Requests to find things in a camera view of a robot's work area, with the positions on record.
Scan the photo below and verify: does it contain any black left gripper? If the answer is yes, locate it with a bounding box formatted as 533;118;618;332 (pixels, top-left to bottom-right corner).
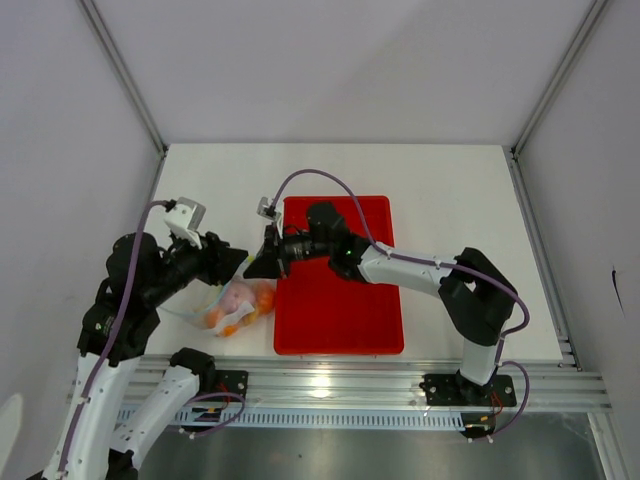
144;225;248;304

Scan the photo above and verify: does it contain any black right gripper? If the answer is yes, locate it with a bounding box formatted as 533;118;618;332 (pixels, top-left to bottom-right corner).
244;222;333;281

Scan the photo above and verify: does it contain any orange fruit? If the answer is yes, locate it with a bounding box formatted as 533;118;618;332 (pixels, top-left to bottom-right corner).
255;283;276;316

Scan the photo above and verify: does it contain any clear zip top bag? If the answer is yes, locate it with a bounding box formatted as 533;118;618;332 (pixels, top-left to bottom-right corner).
159;255;276;338

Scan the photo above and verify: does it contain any purple onion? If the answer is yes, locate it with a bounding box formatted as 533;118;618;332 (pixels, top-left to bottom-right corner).
219;281;256;313

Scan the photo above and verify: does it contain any orange pumpkin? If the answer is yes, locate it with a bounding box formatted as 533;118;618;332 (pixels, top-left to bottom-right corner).
204;309;239;338

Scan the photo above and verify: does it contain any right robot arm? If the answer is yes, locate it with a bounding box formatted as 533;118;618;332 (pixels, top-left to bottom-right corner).
244;199;517;404

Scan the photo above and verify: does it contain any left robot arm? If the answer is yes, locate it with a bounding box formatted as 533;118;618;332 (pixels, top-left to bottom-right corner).
36;231;248;479

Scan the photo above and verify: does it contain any red plastic tray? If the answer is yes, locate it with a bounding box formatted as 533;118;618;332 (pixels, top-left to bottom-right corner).
273;196;405;355

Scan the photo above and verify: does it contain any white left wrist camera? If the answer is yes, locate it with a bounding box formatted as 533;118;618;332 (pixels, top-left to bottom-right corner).
164;197;206;249

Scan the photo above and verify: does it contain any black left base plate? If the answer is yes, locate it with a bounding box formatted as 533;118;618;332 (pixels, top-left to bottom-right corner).
214;370;249;402

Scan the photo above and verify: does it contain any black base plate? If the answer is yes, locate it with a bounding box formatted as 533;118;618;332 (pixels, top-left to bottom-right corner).
214;370;249;402
419;373;517;407

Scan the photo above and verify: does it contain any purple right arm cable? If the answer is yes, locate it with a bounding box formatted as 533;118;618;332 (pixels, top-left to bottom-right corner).
272;168;531;346

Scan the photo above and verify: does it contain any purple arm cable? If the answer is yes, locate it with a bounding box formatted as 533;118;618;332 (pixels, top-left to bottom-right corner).
54;199;179;479
272;168;531;346

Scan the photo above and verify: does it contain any white slotted cable duct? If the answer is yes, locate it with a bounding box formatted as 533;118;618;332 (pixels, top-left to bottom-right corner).
117;406;465;432

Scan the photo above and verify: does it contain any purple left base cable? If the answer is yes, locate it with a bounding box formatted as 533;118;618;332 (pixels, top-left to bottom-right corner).
179;392;248;441

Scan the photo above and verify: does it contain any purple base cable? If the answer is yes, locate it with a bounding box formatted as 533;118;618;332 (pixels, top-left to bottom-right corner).
462;359;532;446
179;392;248;441

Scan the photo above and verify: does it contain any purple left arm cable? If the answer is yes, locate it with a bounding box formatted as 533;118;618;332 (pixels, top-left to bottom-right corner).
54;199;179;479

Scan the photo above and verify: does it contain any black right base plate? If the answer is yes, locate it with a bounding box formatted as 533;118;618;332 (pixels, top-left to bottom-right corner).
419;373;517;407

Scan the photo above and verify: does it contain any left aluminium corner post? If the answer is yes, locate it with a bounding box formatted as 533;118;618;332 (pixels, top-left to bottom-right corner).
76;0;168;157

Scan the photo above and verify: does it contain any aluminium corner post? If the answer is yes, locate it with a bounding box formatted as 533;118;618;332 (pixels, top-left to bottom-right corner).
510;0;612;161
76;0;168;157

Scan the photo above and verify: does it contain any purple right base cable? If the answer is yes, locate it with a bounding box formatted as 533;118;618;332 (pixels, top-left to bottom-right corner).
462;359;532;446

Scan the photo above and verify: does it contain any aluminium front rail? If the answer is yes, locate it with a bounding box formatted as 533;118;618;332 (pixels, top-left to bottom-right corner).
215;356;612;413

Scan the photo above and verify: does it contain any right aluminium corner post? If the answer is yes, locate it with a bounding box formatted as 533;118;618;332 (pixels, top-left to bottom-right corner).
510;0;612;161

